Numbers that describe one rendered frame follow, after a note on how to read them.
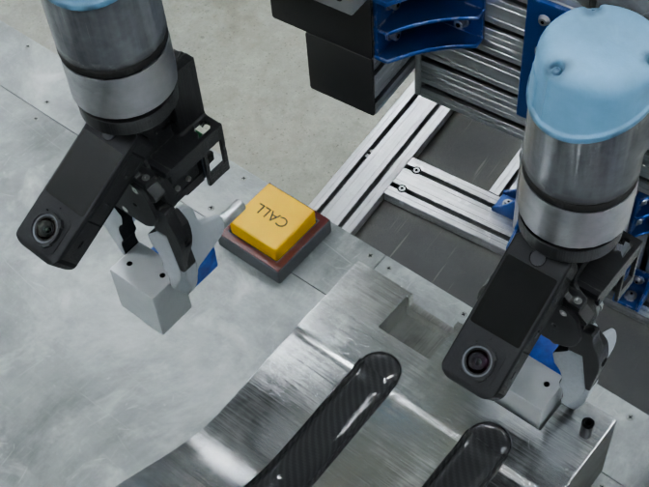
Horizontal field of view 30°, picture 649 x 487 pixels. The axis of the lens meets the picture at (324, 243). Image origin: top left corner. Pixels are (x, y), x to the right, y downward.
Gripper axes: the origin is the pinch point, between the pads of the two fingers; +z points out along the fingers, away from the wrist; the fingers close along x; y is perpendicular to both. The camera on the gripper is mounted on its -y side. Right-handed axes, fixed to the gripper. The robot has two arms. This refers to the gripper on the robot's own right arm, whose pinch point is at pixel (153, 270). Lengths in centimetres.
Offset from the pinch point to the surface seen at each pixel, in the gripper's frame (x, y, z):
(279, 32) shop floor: 82, 99, 95
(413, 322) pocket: -16.8, 13.3, 8.7
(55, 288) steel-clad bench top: 15.7, -1.2, 15.0
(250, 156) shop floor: 64, 70, 95
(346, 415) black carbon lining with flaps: -18.4, 1.9, 6.9
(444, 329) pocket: -19.8, 13.6, 7.5
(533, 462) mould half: -32.9, 7.1, 5.9
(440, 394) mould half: -23.7, 7.6, 5.9
